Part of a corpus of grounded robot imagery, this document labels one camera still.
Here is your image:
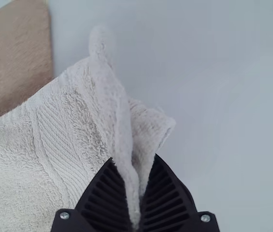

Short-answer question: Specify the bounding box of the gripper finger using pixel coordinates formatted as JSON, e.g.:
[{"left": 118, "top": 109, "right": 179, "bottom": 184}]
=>
[
  {"left": 50, "top": 157, "right": 131, "bottom": 232},
  {"left": 139, "top": 153, "right": 222, "bottom": 232}
]

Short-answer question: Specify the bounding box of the pale towel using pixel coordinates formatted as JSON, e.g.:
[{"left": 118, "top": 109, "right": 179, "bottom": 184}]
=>
[{"left": 0, "top": 23, "right": 177, "bottom": 232}]

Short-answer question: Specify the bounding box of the cork mat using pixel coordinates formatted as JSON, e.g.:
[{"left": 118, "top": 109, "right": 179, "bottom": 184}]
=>
[{"left": 0, "top": 0, "right": 55, "bottom": 127}]

